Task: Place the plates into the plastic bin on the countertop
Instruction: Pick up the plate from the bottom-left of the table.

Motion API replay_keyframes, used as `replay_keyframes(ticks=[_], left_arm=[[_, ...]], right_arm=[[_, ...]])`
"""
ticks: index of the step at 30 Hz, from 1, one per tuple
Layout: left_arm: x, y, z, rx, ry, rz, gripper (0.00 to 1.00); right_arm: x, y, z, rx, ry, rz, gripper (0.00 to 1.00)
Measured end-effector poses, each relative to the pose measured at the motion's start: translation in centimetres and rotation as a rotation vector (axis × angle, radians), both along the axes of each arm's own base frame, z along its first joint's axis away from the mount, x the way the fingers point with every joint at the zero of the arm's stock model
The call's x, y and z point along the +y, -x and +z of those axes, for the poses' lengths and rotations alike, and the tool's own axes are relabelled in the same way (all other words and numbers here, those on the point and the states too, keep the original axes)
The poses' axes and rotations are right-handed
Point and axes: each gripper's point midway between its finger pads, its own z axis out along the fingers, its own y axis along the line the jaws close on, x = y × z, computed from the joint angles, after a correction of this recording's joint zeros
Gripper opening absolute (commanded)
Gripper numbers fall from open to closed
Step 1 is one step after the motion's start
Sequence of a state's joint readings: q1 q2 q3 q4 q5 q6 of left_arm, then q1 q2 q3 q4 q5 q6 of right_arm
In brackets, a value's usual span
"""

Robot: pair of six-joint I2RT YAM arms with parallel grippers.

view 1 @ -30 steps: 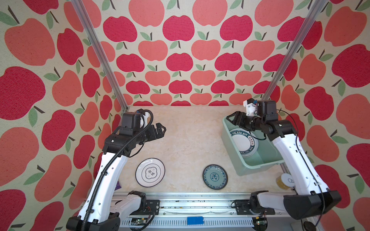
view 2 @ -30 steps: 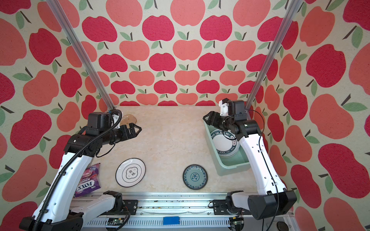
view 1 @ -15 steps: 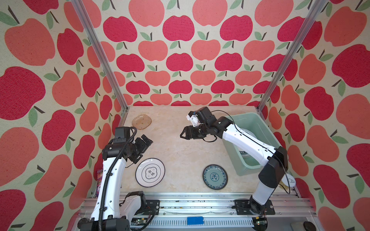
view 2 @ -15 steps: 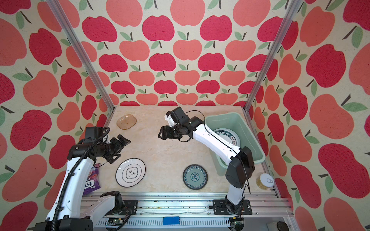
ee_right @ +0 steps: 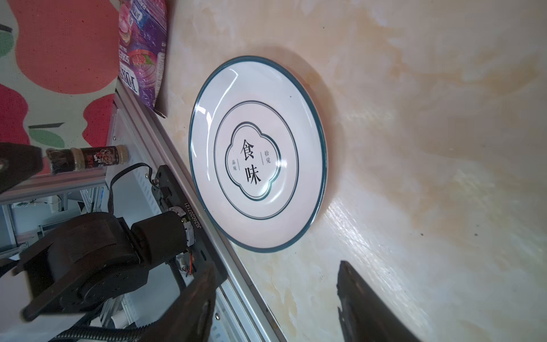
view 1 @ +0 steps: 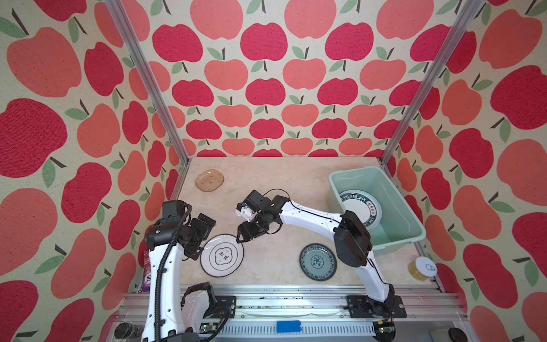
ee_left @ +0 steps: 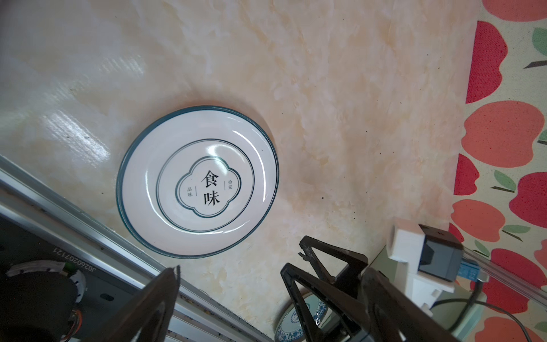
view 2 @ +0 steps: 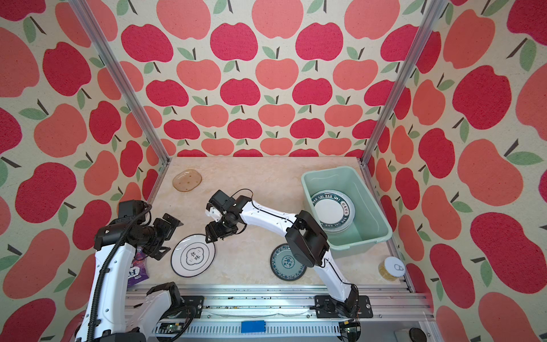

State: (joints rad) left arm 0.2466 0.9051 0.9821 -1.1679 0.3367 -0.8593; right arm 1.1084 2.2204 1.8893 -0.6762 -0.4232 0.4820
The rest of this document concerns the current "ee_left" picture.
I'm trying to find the mint green plastic bin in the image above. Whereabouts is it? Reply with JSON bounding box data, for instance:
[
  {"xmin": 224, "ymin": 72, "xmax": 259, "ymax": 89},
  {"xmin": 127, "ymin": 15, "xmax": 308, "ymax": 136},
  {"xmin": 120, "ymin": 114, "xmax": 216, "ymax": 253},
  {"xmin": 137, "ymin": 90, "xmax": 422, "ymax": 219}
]
[{"xmin": 370, "ymin": 247, "xmax": 485, "ymax": 341}]

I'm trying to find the white plate black line pattern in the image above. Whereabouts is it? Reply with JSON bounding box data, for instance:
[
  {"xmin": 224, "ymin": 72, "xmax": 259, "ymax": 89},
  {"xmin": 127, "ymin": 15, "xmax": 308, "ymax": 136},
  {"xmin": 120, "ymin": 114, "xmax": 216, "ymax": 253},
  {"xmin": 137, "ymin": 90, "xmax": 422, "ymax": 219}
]
[{"xmin": 116, "ymin": 105, "xmax": 280, "ymax": 259}]

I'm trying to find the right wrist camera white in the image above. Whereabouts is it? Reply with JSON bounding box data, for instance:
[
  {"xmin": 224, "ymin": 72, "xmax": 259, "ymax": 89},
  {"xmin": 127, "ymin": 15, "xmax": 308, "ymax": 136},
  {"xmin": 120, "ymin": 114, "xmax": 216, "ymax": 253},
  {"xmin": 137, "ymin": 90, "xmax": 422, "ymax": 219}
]
[{"xmin": 386, "ymin": 217, "xmax": 481, "ymax": 316}]

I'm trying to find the teal blue patterned plate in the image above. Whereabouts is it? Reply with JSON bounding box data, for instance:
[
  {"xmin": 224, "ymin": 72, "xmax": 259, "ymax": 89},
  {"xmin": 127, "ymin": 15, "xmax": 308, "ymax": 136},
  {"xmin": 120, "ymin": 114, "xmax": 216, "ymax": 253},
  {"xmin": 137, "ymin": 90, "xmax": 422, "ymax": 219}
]
[{"xmin": 274, "ymin": 292, "xmax": 331, "ymax": 342}]

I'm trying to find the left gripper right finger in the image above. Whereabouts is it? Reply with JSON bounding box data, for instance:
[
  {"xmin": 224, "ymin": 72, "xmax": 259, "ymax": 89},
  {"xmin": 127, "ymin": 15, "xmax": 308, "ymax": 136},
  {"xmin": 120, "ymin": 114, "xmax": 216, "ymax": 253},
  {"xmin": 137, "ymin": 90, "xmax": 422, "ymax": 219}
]
[{"xmin": 362, "ymin": 268, "xmax": 449, "ymax": 341}]

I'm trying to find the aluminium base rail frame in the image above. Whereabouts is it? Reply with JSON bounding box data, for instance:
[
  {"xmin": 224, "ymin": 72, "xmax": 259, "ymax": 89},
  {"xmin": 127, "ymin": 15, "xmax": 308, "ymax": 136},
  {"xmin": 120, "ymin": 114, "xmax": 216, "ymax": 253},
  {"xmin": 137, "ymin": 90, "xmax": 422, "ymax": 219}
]
[{"xmin": 1, "ymin": 158, "xmax": 267, "ymax": 341}]

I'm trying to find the right aluminium frame post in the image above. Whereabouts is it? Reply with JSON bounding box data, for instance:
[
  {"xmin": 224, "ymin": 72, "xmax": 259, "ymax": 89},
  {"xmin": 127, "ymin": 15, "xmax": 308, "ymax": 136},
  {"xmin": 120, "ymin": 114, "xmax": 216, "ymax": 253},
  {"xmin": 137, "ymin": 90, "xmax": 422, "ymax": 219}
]
[{"xmin": 464, "ymin": 247, "xmax": 546, "ymax": 309}]

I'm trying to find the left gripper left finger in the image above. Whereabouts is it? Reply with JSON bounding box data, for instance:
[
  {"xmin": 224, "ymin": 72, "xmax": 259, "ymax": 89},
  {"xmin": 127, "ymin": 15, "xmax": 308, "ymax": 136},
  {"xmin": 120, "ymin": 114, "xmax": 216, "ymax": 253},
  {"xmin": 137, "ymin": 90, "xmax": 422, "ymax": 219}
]
[{"xmin": 85, "ymin": 266, "xmax": 180, "ymax": 341}]

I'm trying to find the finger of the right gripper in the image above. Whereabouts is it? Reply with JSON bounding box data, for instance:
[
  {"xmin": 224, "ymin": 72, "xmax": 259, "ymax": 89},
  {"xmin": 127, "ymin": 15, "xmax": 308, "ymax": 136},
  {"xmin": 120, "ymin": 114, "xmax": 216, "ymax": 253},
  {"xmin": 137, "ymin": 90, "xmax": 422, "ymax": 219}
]
[
  {"xmin": 299, "ymin": 236, "xmax": 369, "ymax": 297},
  {"xmin": 281, "ymin": 264, "xmax": 372, "ymax": 341}
]

